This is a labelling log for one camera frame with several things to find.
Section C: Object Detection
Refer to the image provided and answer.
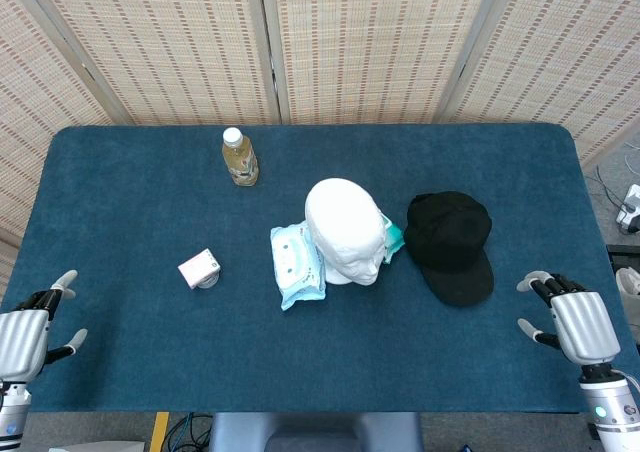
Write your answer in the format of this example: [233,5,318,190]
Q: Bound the white plastic bag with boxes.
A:
[614,267,640,344]

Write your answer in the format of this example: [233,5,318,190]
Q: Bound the light blue wet wipes pack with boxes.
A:
[270,220,329,312]

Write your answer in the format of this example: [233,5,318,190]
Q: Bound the small drink bottle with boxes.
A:
[221,127,261,187]

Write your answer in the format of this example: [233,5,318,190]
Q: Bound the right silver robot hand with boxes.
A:
[516,270,623,366]

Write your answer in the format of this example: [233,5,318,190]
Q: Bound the woven folding screen panel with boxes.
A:
[18,0,281,126]
[439,0,640,168]
[258,0,501,126]
[0,0,132,273]

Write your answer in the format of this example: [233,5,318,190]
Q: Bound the white flat board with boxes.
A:
[58,438,147,452]

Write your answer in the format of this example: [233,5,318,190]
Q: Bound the black baseball cap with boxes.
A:
[403,190,496,308]

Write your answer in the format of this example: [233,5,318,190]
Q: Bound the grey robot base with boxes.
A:
[207,411,424,452]

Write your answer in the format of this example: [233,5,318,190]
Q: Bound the black floor box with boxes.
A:
[606,244,640,274]

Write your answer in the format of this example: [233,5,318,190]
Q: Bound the tangled floor cables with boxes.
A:
[164,412,215,452]

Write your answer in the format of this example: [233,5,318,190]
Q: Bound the thin dark floor cable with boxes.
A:
[594,164,627,209]

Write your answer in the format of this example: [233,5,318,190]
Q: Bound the white foam mannequin head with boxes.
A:
[304,176,389,287]

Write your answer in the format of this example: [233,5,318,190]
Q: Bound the small pink white box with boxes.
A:
[177,247,222,290]

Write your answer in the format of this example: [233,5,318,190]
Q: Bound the green tissue pack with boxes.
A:
[380,211,405,265]

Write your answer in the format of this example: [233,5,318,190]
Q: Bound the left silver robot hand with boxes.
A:
[0,269,89,381]

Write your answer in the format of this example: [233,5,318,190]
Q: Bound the blue felt table cover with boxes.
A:
[0,123,640,414]

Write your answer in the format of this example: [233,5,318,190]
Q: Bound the white power adapter device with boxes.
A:
[615,184,640,234]

